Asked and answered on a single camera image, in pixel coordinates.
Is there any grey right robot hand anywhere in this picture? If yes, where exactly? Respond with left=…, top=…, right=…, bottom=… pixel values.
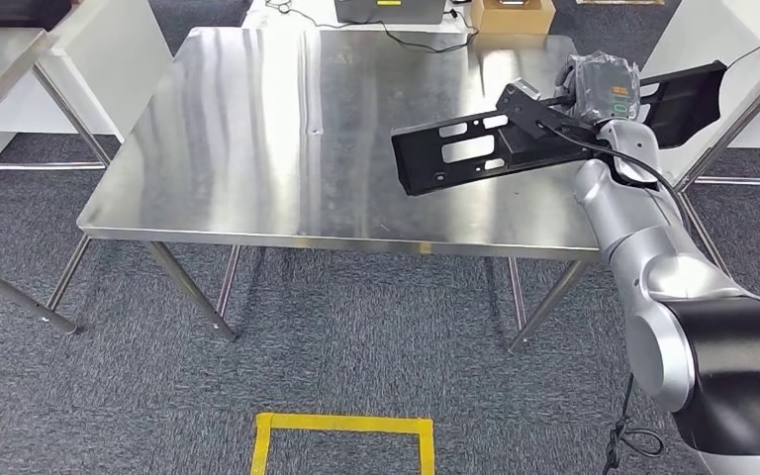
left=553, top=50, right=643, bottom=127

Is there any long black plastic panel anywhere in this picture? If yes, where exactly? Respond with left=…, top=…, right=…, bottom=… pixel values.
left=391, top=59, right=728, bottom=198

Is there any cardboard box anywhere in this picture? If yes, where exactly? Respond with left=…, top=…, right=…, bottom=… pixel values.
left=470, top=0, right=557, bottom=36

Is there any grey device with yellow label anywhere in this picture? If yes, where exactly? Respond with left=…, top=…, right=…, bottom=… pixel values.
left=333, top=0, right=448, bottom=26

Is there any yellow tape floor square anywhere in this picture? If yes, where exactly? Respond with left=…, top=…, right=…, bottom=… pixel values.
left=250, top=413, right=435, bottom=475

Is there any black box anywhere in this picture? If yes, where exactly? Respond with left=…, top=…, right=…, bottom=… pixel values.
left=0, top=0, right=73, bottom=31

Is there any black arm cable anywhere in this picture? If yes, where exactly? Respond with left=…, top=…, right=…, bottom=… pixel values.
left=540, top=124, right=693, bottom=475

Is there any black power cable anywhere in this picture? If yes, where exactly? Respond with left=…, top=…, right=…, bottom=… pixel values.
left=264, top=0, right=480, bottom=55

